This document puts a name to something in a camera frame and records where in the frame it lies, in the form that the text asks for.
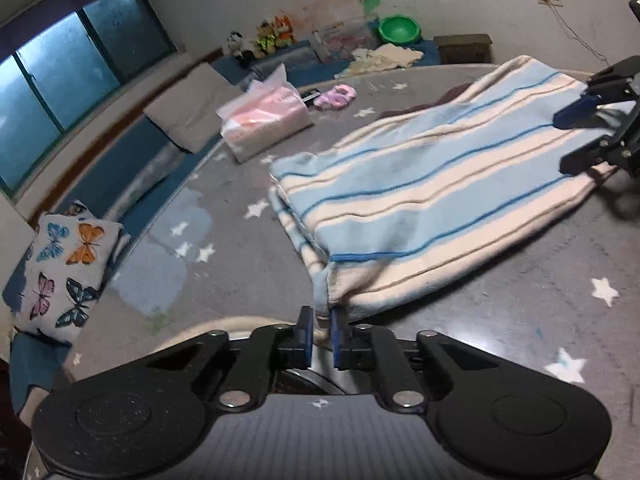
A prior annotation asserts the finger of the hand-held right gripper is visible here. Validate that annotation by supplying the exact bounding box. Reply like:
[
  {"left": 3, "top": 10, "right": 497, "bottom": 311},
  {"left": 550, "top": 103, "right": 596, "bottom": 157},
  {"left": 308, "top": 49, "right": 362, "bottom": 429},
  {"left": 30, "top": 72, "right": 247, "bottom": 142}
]
[
  {"left": 552, "top": 57, "right": 640, "bottom": 129},
  {"left": 560, "top": 132, "right": 627, "bottom": 177}
]

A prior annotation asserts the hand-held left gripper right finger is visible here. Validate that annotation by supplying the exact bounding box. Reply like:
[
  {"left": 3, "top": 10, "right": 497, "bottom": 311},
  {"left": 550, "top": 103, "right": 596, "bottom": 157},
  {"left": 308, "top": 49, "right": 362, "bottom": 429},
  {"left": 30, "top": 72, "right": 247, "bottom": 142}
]
[{"left": 330, "top": 307, "right": 477, "bottom": 409}]

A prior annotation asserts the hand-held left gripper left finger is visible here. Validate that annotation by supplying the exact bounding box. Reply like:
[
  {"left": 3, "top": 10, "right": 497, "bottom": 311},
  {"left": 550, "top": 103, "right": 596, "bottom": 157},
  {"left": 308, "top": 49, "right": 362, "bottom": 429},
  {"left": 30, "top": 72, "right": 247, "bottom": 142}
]
[{"left": 145, "top": 305, "right": 315, "bottom": 409}]

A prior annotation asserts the blue striped towel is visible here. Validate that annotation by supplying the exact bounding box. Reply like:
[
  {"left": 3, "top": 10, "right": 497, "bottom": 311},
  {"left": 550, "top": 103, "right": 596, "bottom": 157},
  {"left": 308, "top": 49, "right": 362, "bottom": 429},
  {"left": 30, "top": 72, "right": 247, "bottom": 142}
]
[{"left": 269, "top": 55, "right": 618, "bottom": 322}]

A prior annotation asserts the round black induction cooker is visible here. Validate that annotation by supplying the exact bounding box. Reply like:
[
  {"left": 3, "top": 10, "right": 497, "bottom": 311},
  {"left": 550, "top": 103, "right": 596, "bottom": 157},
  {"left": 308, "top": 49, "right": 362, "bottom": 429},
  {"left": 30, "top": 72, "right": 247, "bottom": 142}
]
[{"left": 165, "top": 316, "right": 356, "bottom": 398}]

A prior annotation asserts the brown wooden box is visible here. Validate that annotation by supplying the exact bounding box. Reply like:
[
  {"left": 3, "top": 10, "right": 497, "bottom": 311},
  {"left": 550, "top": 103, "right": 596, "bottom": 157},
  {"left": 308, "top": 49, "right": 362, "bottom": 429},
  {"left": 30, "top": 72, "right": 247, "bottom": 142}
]
[{"left": 434, "top": 33, "right": 493, "bottom": 64}]

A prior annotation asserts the grey star print tablecloth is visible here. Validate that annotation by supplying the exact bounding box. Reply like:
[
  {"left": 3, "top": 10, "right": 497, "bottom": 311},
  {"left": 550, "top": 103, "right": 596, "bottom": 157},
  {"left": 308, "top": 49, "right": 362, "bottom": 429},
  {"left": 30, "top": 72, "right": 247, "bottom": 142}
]
[{"left": 20, "top": 62, "right": 640, "bottom": 480}]

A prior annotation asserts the green plastic bowl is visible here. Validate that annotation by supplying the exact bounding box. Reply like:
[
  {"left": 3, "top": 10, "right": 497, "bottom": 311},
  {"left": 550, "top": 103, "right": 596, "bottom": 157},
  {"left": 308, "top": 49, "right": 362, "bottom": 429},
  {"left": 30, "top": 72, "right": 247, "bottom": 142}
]
[{"left": 377, "top": 14, "right": 422, "bottom": 46}]

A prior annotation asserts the cream cloth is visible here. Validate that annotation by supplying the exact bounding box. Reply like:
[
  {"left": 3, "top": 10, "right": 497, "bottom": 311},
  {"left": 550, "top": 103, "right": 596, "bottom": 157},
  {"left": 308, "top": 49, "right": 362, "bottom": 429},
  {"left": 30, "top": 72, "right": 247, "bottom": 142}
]
[{"left": 347, "top": 42, "right": 426, "bottom": 77}]

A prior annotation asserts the pink white tissue pack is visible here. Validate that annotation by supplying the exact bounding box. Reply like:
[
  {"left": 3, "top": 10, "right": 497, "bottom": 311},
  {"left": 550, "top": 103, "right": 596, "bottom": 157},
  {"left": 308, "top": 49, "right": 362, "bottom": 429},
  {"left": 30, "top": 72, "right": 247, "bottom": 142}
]
[{"left": 216, "top": 64, "right": 315, "bottom": 163}]

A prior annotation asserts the pink purple scrunchie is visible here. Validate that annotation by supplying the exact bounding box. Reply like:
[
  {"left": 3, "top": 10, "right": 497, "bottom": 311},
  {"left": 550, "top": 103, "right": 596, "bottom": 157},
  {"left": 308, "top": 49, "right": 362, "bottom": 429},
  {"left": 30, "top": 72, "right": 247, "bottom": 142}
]
[{"left": 314, "top": 85, "right": 357, "bottom": 110}]

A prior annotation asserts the clear plastic storage box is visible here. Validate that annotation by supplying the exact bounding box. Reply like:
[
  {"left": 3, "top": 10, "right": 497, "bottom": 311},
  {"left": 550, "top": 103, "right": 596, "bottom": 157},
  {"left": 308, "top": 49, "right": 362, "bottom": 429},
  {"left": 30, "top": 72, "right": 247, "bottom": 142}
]
[{"left": 311, "top": 16, "right": 381, "bottom": 63}]

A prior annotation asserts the blue sofa bench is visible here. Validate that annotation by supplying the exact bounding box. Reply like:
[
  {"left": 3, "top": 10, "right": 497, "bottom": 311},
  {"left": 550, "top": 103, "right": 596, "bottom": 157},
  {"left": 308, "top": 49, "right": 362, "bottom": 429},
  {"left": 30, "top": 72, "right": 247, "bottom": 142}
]
[{"left": 7, "top": 35, "right": 441, "bottom": 411}]

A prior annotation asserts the butterfly print pillow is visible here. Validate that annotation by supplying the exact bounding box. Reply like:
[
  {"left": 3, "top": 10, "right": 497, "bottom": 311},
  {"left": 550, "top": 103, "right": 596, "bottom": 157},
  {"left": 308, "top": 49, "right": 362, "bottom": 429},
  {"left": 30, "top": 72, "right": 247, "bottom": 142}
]
[{"left": 2, "top": 201, "right": 126, "bottom": 346}]

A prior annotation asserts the grey cushion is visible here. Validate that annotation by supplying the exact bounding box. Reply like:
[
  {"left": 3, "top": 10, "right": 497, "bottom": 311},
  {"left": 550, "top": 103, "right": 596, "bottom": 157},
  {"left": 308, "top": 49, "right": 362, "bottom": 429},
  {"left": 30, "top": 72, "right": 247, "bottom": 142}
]
[{"left": 143, "top": 62, "right": 248, "bottom": 154}]

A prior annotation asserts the orange fox plush toy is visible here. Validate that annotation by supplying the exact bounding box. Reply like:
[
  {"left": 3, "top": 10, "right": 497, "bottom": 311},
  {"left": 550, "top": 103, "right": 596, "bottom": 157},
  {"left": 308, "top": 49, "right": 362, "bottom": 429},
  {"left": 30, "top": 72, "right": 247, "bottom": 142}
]
[{"left": 272, "top": 14, "right": 297, "bottom": 48}]

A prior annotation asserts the panda plush toy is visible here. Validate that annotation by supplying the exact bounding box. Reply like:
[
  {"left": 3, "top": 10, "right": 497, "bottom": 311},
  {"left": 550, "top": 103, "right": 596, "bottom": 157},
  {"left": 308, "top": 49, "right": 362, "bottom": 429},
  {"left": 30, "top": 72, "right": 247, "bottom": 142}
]
[{"left": 227, "top": 31, "right": 256, "bottom": 63}]

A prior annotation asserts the yellow green plush toy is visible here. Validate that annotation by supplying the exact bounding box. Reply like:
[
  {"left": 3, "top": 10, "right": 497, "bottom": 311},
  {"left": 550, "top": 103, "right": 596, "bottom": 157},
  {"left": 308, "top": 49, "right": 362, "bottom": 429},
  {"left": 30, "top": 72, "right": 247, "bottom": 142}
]
[{"left": 255, "top": 20, "right": 278, "bottom": 56}]

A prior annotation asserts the teal framed window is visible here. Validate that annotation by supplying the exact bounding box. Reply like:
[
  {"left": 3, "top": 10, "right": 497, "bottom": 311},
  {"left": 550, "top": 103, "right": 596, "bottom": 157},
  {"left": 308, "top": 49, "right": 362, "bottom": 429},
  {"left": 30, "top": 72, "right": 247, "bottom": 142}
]
[{"left": 0, "top": 0, "right": 178, "bottom": 196}]

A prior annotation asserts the thin wall cable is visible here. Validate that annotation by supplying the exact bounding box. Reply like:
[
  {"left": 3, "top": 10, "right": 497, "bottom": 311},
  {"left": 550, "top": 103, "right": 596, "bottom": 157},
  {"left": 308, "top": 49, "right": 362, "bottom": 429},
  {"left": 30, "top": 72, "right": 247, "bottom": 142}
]
[{"left": 552, "top": 4, "right": 610, "bottom": 57}]

